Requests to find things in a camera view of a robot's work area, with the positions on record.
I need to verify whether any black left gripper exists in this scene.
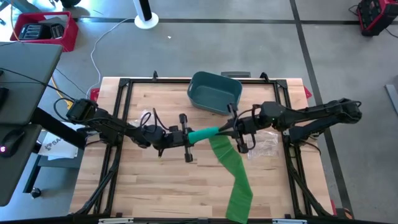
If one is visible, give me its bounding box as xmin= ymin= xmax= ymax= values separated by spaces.
xmin=159 ymin=113 xmax=195 ymax=164

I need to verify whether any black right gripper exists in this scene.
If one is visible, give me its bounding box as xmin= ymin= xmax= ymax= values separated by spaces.
xmin=218 ymin=103 xmax=261 ymax=154

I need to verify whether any teal bandage roll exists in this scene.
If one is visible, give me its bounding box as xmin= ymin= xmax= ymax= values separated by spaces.
xmin=187 ymin=126 xmax=220 ymax=145

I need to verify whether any dark teal plastic bin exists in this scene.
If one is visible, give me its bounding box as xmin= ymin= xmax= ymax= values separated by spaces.
xmin=187 ymin=70 xmax=244 ymax=117

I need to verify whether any clear plastic bag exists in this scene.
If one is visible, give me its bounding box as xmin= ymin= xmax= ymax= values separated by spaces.
xmin=246 ymin=130 xmax=280 ymax=160
xmin=128 ymin=109 xmax=157 ymax=129

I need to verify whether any green bandage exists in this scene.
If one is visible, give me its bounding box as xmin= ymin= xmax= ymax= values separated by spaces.
xmin=208 ymin=134 xmax=254 ymax=224

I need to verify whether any white printed paper sheet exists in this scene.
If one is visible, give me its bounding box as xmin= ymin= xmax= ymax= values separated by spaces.
xmin=37 ymin=131 xmax=80 ymax=161

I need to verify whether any black support beam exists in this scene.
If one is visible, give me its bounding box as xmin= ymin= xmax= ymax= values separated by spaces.
xmin=30 ymin=106 xmax=88 ymax=151

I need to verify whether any white pole with round base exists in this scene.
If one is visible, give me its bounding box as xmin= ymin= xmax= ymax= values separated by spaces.
xmin=132 ymin=0 xmax=160 ymax=30

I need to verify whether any red plastic crate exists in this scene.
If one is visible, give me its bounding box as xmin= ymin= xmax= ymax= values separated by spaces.
xmin=9 ymin=11 xmax=80 ymax=52

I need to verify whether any grey desk top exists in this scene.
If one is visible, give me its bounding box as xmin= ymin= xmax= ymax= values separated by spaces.
xmin=0 ymin=41 xmax=65 ymax=126

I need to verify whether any black computer mouse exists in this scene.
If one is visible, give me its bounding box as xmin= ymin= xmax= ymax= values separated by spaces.
xmin=0 ymin=128 xmax=27 ymax=158

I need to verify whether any dark grey desk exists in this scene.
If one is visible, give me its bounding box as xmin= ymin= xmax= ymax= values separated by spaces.
xmin=0 ymin=123 xmax=43 ymax=208

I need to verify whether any black battery pack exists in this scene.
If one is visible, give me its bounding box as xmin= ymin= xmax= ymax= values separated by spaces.
xmin=18 ymin=22 xmax=52 ymax=41

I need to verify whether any red and black case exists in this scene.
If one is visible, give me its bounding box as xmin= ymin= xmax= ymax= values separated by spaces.
xmin=356 ymin=0 xmax=398 ymax=37

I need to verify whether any black metal table frame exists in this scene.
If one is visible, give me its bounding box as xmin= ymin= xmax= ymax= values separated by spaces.
xmin=73 ymin=70 xmax=335 ymax=218

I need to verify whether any white cable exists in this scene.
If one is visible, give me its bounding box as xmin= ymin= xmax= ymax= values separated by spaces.
xmin=84 ymin=17 xmax=136 ymax=100

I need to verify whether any yellow cable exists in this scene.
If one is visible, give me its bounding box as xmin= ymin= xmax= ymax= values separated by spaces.
xmin=9 ymin=0 xmax=74 ymax=110

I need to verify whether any thin black cable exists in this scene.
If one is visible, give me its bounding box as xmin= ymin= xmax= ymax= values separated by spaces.
xmin=0 ymin=66 xmax=75 ymax=102

